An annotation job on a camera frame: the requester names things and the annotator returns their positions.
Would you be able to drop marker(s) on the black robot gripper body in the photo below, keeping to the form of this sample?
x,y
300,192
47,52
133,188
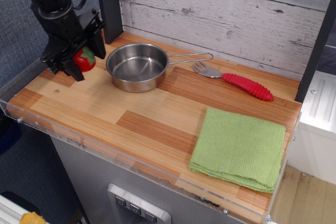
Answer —
x,y
67,34

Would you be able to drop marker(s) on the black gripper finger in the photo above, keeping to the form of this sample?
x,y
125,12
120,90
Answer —
x,y
96,44
70,68

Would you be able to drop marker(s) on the red toy tomato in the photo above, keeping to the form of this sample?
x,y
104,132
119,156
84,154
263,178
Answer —
x,y
85,59

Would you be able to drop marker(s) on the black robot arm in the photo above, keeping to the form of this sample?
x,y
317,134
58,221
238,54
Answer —
x,y
56,6

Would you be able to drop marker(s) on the green folded cloth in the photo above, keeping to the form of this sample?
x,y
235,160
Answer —
x,y
240,149

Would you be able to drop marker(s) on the small steel saucepan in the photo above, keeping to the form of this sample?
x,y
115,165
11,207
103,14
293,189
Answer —
x,y
141,67

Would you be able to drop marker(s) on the silver cabinet with dispenser panel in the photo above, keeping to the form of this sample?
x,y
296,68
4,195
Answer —
x,y
115,188

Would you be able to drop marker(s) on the yellow object at corner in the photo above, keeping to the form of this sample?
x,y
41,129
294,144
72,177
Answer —
x,y
32,218

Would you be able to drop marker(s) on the white ribbed appliance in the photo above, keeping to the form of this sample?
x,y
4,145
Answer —
x,y
312,150

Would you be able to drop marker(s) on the dark left vertical post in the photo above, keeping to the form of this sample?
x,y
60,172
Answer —
x,y
111,14

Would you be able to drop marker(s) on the dark vertical post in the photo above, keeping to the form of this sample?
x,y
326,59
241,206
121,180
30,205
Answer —
x,y
317,51
111,14

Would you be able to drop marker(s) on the fork with red handle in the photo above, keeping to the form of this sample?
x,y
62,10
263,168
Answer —
x,y
248,85

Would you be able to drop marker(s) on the dark right vertical post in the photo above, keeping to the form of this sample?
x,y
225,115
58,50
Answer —
x,y
317,51

